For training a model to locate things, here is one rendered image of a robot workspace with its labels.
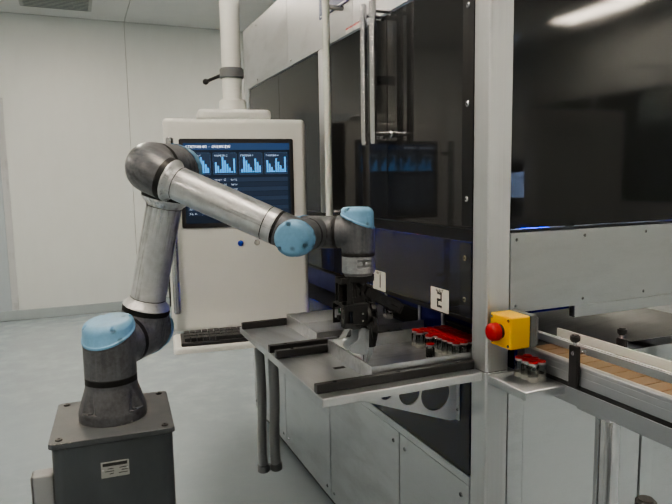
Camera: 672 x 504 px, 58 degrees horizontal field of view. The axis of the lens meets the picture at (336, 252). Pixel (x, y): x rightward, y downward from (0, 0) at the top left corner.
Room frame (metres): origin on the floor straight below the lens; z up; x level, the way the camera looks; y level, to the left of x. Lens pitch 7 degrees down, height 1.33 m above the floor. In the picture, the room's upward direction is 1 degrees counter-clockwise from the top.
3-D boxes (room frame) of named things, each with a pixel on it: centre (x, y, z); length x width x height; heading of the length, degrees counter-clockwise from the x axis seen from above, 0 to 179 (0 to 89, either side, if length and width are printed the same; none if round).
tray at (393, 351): (1.50, -0.18, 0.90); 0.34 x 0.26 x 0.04; 113
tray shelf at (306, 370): (1.63, -0.05, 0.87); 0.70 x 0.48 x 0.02; 23
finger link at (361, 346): (1.35, -0.05, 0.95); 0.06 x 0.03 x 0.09; 113
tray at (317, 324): (1.81, -0.05, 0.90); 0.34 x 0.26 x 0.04; 113
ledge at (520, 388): (1.31, -0.43, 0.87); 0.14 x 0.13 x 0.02; 113
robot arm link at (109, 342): (1.38, 0.53, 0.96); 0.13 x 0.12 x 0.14; 166
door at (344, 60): (2.03, -0.07, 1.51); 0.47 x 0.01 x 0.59; 23
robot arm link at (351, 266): (1.36, -0.05, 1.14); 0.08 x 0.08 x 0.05
